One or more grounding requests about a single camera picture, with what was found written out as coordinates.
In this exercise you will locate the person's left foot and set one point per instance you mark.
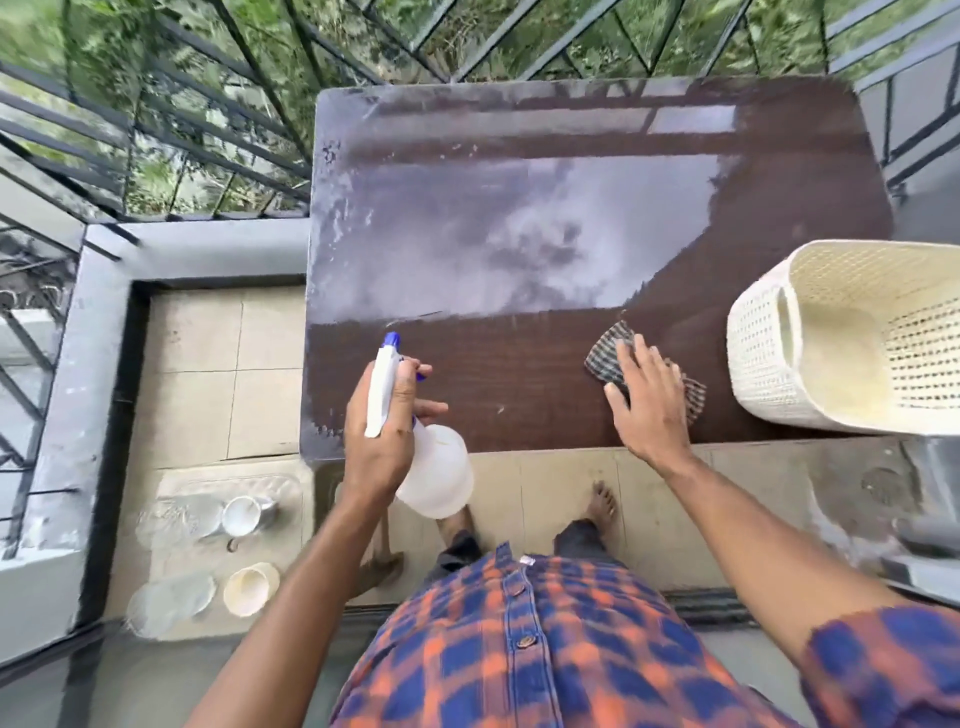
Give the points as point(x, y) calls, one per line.
point(454, 523)

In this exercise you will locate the dark trousers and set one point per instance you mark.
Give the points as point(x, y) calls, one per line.
point(589, 540)

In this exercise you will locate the black metal railing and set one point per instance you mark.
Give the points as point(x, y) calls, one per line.
point(225, 142)

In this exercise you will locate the person's right hand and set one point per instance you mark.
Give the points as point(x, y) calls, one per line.
point(652, 420)

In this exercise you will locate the dark brown wooden table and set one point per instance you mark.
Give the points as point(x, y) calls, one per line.
point(525, 225)

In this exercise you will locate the person's left hand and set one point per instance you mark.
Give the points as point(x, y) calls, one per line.
point(379, 442)

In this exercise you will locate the person's foot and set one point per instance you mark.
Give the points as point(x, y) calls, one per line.
point(602, 506)
point(454, 523)

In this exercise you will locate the person's right thumb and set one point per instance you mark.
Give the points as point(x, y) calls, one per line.
point(615, 407)

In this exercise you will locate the person's right foot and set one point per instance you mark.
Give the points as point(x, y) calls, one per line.
point(602, 506)

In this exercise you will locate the person's right middle finger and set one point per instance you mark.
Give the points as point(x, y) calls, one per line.
point(643, 356)

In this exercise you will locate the white spray bottle blue nozzle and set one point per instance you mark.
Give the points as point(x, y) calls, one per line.
point(439, 472)

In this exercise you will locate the checkered cleaning cloth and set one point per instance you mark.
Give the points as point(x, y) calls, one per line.
point(602, 358)

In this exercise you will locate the steel cup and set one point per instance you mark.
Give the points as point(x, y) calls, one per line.
point(244, 516)

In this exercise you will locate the person's right forearm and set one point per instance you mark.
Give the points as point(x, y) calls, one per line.
point(765, 547)

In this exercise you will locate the person's left forearm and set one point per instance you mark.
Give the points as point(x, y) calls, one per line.
point(300, 615)

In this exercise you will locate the cream bowl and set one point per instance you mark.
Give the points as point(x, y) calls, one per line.
point(250, 589)

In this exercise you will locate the person's right little finger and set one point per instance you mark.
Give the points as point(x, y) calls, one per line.
point(677, 384)

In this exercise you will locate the green foliage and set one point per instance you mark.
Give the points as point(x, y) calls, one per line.
point(187, 45)

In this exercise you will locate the cream plastic woven basket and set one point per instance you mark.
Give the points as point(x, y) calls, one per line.
point(832, 360)

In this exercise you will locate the clear round plate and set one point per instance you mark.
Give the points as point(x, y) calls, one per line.
point(180, 519)
point(169, 606)

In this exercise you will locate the orange blue plaid shirt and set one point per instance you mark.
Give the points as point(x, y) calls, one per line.
point(540, 660)

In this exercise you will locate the person's left fingers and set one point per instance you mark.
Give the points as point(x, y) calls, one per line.
point(427, 410)

